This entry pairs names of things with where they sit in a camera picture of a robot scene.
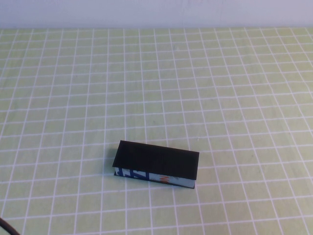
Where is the black printed glasses case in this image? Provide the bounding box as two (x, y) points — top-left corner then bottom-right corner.
(112, 140), (200, 190)

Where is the green checked tablecloth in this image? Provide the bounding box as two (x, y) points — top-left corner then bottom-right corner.
(0, 26), (313, 235)

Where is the black cable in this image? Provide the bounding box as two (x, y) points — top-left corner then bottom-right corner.
(0, 216), (22, 235)

